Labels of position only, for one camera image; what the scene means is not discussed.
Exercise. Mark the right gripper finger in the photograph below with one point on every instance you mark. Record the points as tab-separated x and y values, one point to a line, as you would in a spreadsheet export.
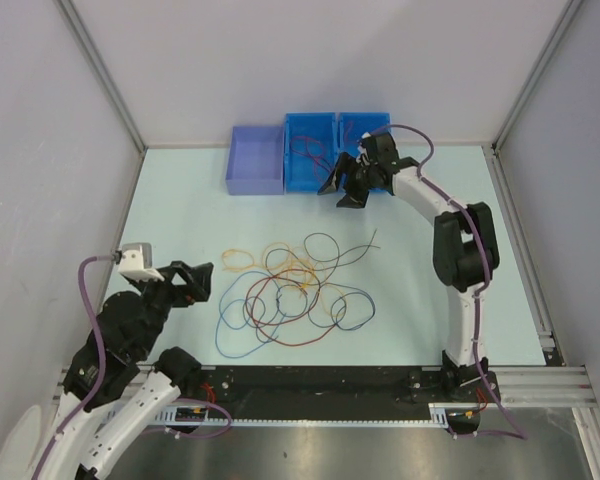
356	196
342	166

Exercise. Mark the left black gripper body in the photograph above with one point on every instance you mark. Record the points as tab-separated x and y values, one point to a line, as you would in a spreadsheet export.
168	293

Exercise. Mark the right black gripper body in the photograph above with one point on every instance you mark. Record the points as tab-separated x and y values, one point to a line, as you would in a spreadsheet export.
363	178

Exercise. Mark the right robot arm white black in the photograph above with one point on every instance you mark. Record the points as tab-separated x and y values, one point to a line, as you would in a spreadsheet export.
465	251

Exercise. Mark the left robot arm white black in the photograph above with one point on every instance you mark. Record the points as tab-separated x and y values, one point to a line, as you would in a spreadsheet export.
88	437

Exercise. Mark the blue bin middle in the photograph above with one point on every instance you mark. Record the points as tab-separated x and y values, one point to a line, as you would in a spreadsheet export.
310	150

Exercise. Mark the blue bin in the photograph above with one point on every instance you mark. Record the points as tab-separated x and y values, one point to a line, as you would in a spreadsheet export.
354	125
310	150

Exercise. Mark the blue bin right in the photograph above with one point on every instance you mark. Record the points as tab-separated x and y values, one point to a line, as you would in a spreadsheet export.
354	125

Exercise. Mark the lavender plastic bin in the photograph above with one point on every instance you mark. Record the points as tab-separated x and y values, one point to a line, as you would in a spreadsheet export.
255	161

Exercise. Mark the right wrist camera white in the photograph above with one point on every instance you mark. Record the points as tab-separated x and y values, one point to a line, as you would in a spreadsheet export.
365	146

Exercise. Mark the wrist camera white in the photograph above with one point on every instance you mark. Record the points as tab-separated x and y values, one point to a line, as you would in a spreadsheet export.
134	262
365	146

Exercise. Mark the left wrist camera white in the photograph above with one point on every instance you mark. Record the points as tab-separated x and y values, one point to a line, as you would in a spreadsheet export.
134	262

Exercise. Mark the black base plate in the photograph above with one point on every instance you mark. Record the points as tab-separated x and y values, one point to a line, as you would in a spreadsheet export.
336	393

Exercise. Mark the front aluminium rail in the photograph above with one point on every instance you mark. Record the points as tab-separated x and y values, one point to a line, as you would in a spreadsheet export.
545	387

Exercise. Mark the right aluminium table rail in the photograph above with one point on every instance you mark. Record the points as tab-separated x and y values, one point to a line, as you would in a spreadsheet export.
535	296

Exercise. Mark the right aluminium frame post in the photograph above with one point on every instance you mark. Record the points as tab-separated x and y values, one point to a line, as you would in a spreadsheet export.
554	40

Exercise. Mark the aluminium frame post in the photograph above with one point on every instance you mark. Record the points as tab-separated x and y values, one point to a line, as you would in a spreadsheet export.
93	57
554	40

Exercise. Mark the left aluminium frame post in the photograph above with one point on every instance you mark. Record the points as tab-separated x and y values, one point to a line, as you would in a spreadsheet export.
93	57

